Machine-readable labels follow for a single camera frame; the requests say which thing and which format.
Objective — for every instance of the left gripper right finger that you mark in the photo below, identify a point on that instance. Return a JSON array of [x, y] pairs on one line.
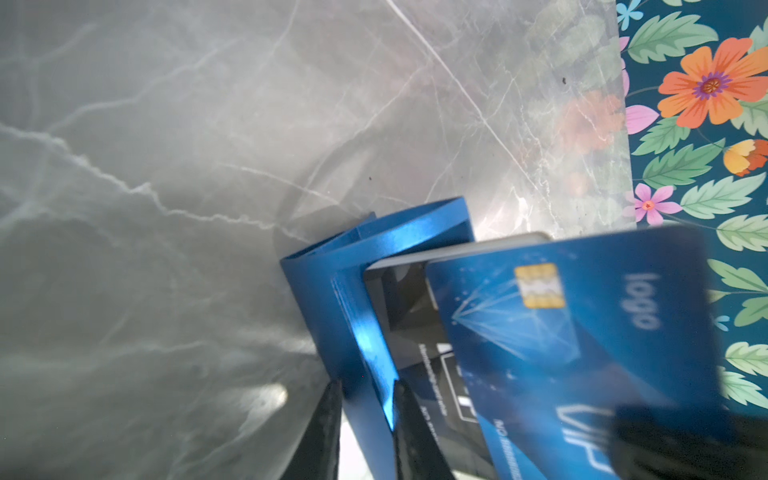
[[417, 454]]

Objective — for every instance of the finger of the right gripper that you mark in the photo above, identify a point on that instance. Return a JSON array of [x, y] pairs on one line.
[[673, 443]]

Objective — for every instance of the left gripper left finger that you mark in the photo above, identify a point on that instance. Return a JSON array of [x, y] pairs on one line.
[[317, 454]]

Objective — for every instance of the blue VIP card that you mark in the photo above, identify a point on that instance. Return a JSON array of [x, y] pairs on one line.
[[555, 340]]

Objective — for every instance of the blue card tray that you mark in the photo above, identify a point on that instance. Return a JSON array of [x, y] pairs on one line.
[[327, 283]]

